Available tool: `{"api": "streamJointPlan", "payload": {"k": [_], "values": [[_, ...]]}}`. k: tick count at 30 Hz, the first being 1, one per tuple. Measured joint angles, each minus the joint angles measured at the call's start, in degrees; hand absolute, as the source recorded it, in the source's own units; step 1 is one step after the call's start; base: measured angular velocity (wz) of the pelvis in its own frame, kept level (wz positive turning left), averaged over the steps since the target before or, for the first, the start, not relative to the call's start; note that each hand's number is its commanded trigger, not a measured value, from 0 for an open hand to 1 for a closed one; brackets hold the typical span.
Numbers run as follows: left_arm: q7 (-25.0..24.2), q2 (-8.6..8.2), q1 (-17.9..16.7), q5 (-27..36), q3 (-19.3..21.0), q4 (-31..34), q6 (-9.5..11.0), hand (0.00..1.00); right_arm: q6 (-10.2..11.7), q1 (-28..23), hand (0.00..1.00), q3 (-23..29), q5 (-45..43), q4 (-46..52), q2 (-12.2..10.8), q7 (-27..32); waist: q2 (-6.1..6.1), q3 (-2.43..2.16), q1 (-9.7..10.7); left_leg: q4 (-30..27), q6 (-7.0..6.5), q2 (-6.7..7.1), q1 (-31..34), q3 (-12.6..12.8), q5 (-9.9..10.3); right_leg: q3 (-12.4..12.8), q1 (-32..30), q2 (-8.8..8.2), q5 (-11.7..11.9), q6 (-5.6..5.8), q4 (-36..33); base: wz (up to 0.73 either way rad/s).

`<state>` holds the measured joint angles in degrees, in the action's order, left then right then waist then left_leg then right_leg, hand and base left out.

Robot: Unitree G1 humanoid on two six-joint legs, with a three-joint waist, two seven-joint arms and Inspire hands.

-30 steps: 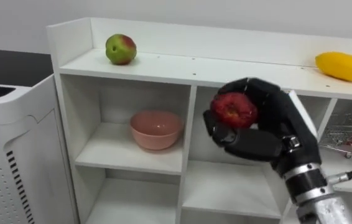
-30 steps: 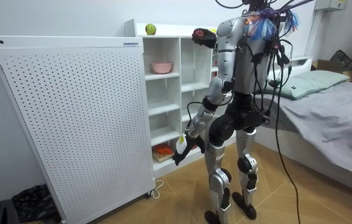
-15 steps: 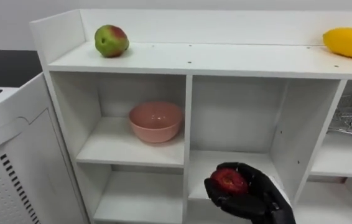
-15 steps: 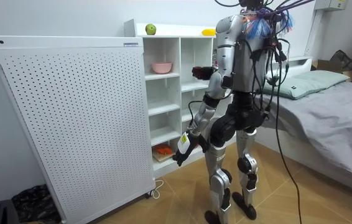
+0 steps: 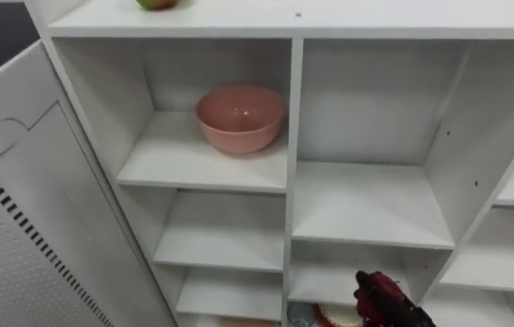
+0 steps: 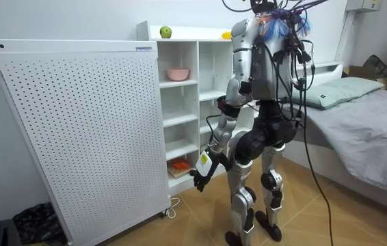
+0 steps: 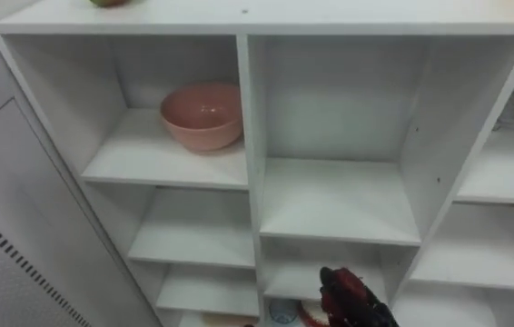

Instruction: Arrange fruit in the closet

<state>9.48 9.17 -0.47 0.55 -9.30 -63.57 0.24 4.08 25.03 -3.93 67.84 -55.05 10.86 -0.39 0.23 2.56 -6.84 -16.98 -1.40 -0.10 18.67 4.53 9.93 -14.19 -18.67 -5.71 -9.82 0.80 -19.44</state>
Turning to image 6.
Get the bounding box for white power cable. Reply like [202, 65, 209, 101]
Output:
[164, 197, 181, 219]

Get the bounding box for green pillow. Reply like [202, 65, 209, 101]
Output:
[287, 77, 385, 110]

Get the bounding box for green apple soft toy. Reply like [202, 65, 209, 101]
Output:
[159, 25, 173, 39]

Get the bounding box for black mesh bag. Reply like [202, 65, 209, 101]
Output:
[362, 54, 387, 79]

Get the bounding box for black plastic bag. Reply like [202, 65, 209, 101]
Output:
[12, 202, 68, 246]

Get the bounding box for cable bundle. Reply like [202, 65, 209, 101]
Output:
[221, 0, 331, 42]

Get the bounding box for white perforated air purifier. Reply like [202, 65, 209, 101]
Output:
[0, 38, 172, 246]

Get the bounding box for white shelf unit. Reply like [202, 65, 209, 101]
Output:
[135, 20, 259, 197]

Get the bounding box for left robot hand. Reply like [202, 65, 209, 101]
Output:
[189, 147, 232, 193]

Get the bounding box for white wall conduit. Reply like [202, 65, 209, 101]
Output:
[333, 10, 357, 64]

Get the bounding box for white wall box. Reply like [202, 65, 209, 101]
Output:
[345, 0, 383, 14]

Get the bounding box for orange toy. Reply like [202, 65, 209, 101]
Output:
[171, 157, 190, 171]

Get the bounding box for grey bed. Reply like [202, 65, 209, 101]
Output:
[282, 61, 387, 219]

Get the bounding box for pink bowl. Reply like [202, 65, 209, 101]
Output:
[166, 67, 191, 82]

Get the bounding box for black floor cable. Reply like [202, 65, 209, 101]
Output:
[295, 78, 334, 246]

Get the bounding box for cardboard box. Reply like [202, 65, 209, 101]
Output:
[342, 64, 387, 90]

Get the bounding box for robot legs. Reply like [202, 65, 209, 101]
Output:
[224, 100, 299, 246]

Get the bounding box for robot body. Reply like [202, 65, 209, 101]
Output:
[229, 0, 317, 117]

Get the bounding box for wooden board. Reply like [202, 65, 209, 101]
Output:
[167, 159, 194, 180]

